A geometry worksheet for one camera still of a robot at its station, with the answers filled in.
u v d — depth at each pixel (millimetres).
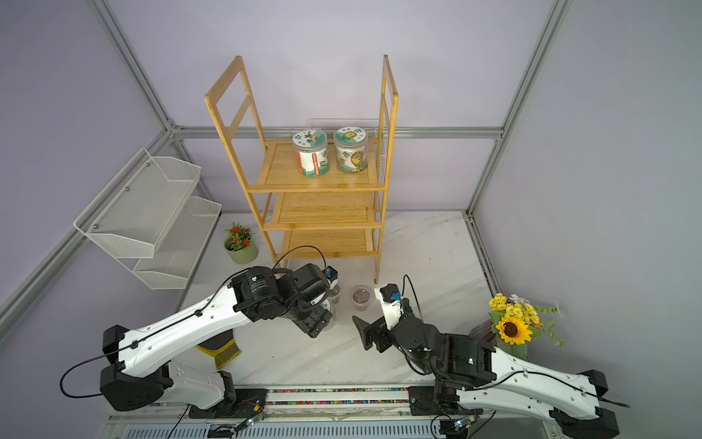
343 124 939
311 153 617
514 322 628
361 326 594
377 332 548
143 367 381
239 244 954
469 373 447
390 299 531
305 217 768
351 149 626
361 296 882
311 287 496
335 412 732
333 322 614
